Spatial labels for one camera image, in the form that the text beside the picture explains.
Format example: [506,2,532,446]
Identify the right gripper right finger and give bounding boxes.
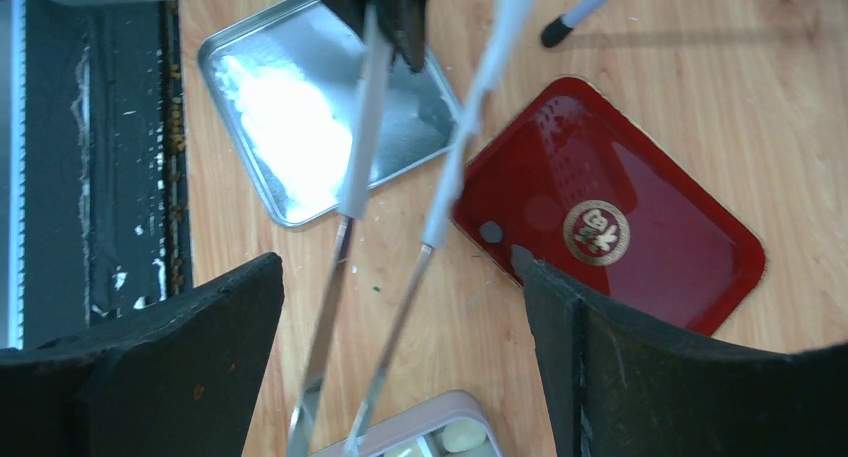
[523,261,847,456]

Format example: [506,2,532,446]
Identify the dark grey chocolate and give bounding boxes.
[478,221,504,244]

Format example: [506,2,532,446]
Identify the grey tripod stand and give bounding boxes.
[540,0,609,48]

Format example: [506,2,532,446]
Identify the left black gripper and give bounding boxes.
[319,0,428,73]

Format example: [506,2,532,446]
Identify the silver tin lid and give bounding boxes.
[197,0,459,227]

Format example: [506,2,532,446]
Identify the red lacquer tray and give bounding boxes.
[453,76,766,335]

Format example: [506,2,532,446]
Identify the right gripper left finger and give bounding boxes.
[1,252,284,456]

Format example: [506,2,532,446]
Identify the silver compartment tin box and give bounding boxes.
[311,390,505,457]

